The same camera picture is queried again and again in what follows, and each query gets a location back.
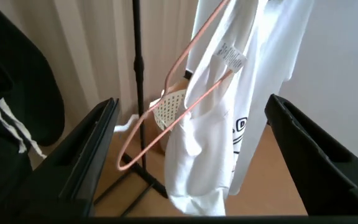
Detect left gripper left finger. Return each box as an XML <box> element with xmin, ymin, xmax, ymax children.
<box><xmin>11</xmin><ymin>98</ymin><xmax>121</xmax><ymax>218</ymax></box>

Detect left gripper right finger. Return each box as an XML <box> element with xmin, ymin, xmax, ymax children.
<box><xmin>264</xmin><ymin>94</ymin><xmax>358</xmax><ymax>217</ymax></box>

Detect beige curtain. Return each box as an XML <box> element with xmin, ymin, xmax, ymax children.
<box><xmin>0</xmin><ymin>0</ymin><xmax>200</xmax><ymax>150</ymax></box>

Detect black shorts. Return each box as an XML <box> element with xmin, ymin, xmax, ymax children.
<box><xmin>0</xmin><ymin>0</ymin><xmax>66</xmax><ymax>218</ymax></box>

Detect black clothes rack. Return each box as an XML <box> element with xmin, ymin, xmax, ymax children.
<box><xmin>93</xmin><ymin>0</ymin><xmax>169</xmax><ymax>217</ymax></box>

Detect white printed T-shirt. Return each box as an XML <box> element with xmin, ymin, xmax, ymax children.
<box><xmin>163</xmin><ymin>0</ymin><xmax>315</xmax><ymax>217</ymax></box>

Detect pink clothes hanger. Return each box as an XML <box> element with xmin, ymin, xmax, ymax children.
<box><xmin>116</xmin><ymin>0</ymin><xmax>234</xmax><ymax>171</ymax></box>

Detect white laundry basket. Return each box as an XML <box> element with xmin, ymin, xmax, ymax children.
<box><xmin>149</xmin><ymin>88</ymin><xmax>188</xmax><ymax>131</ymax></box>

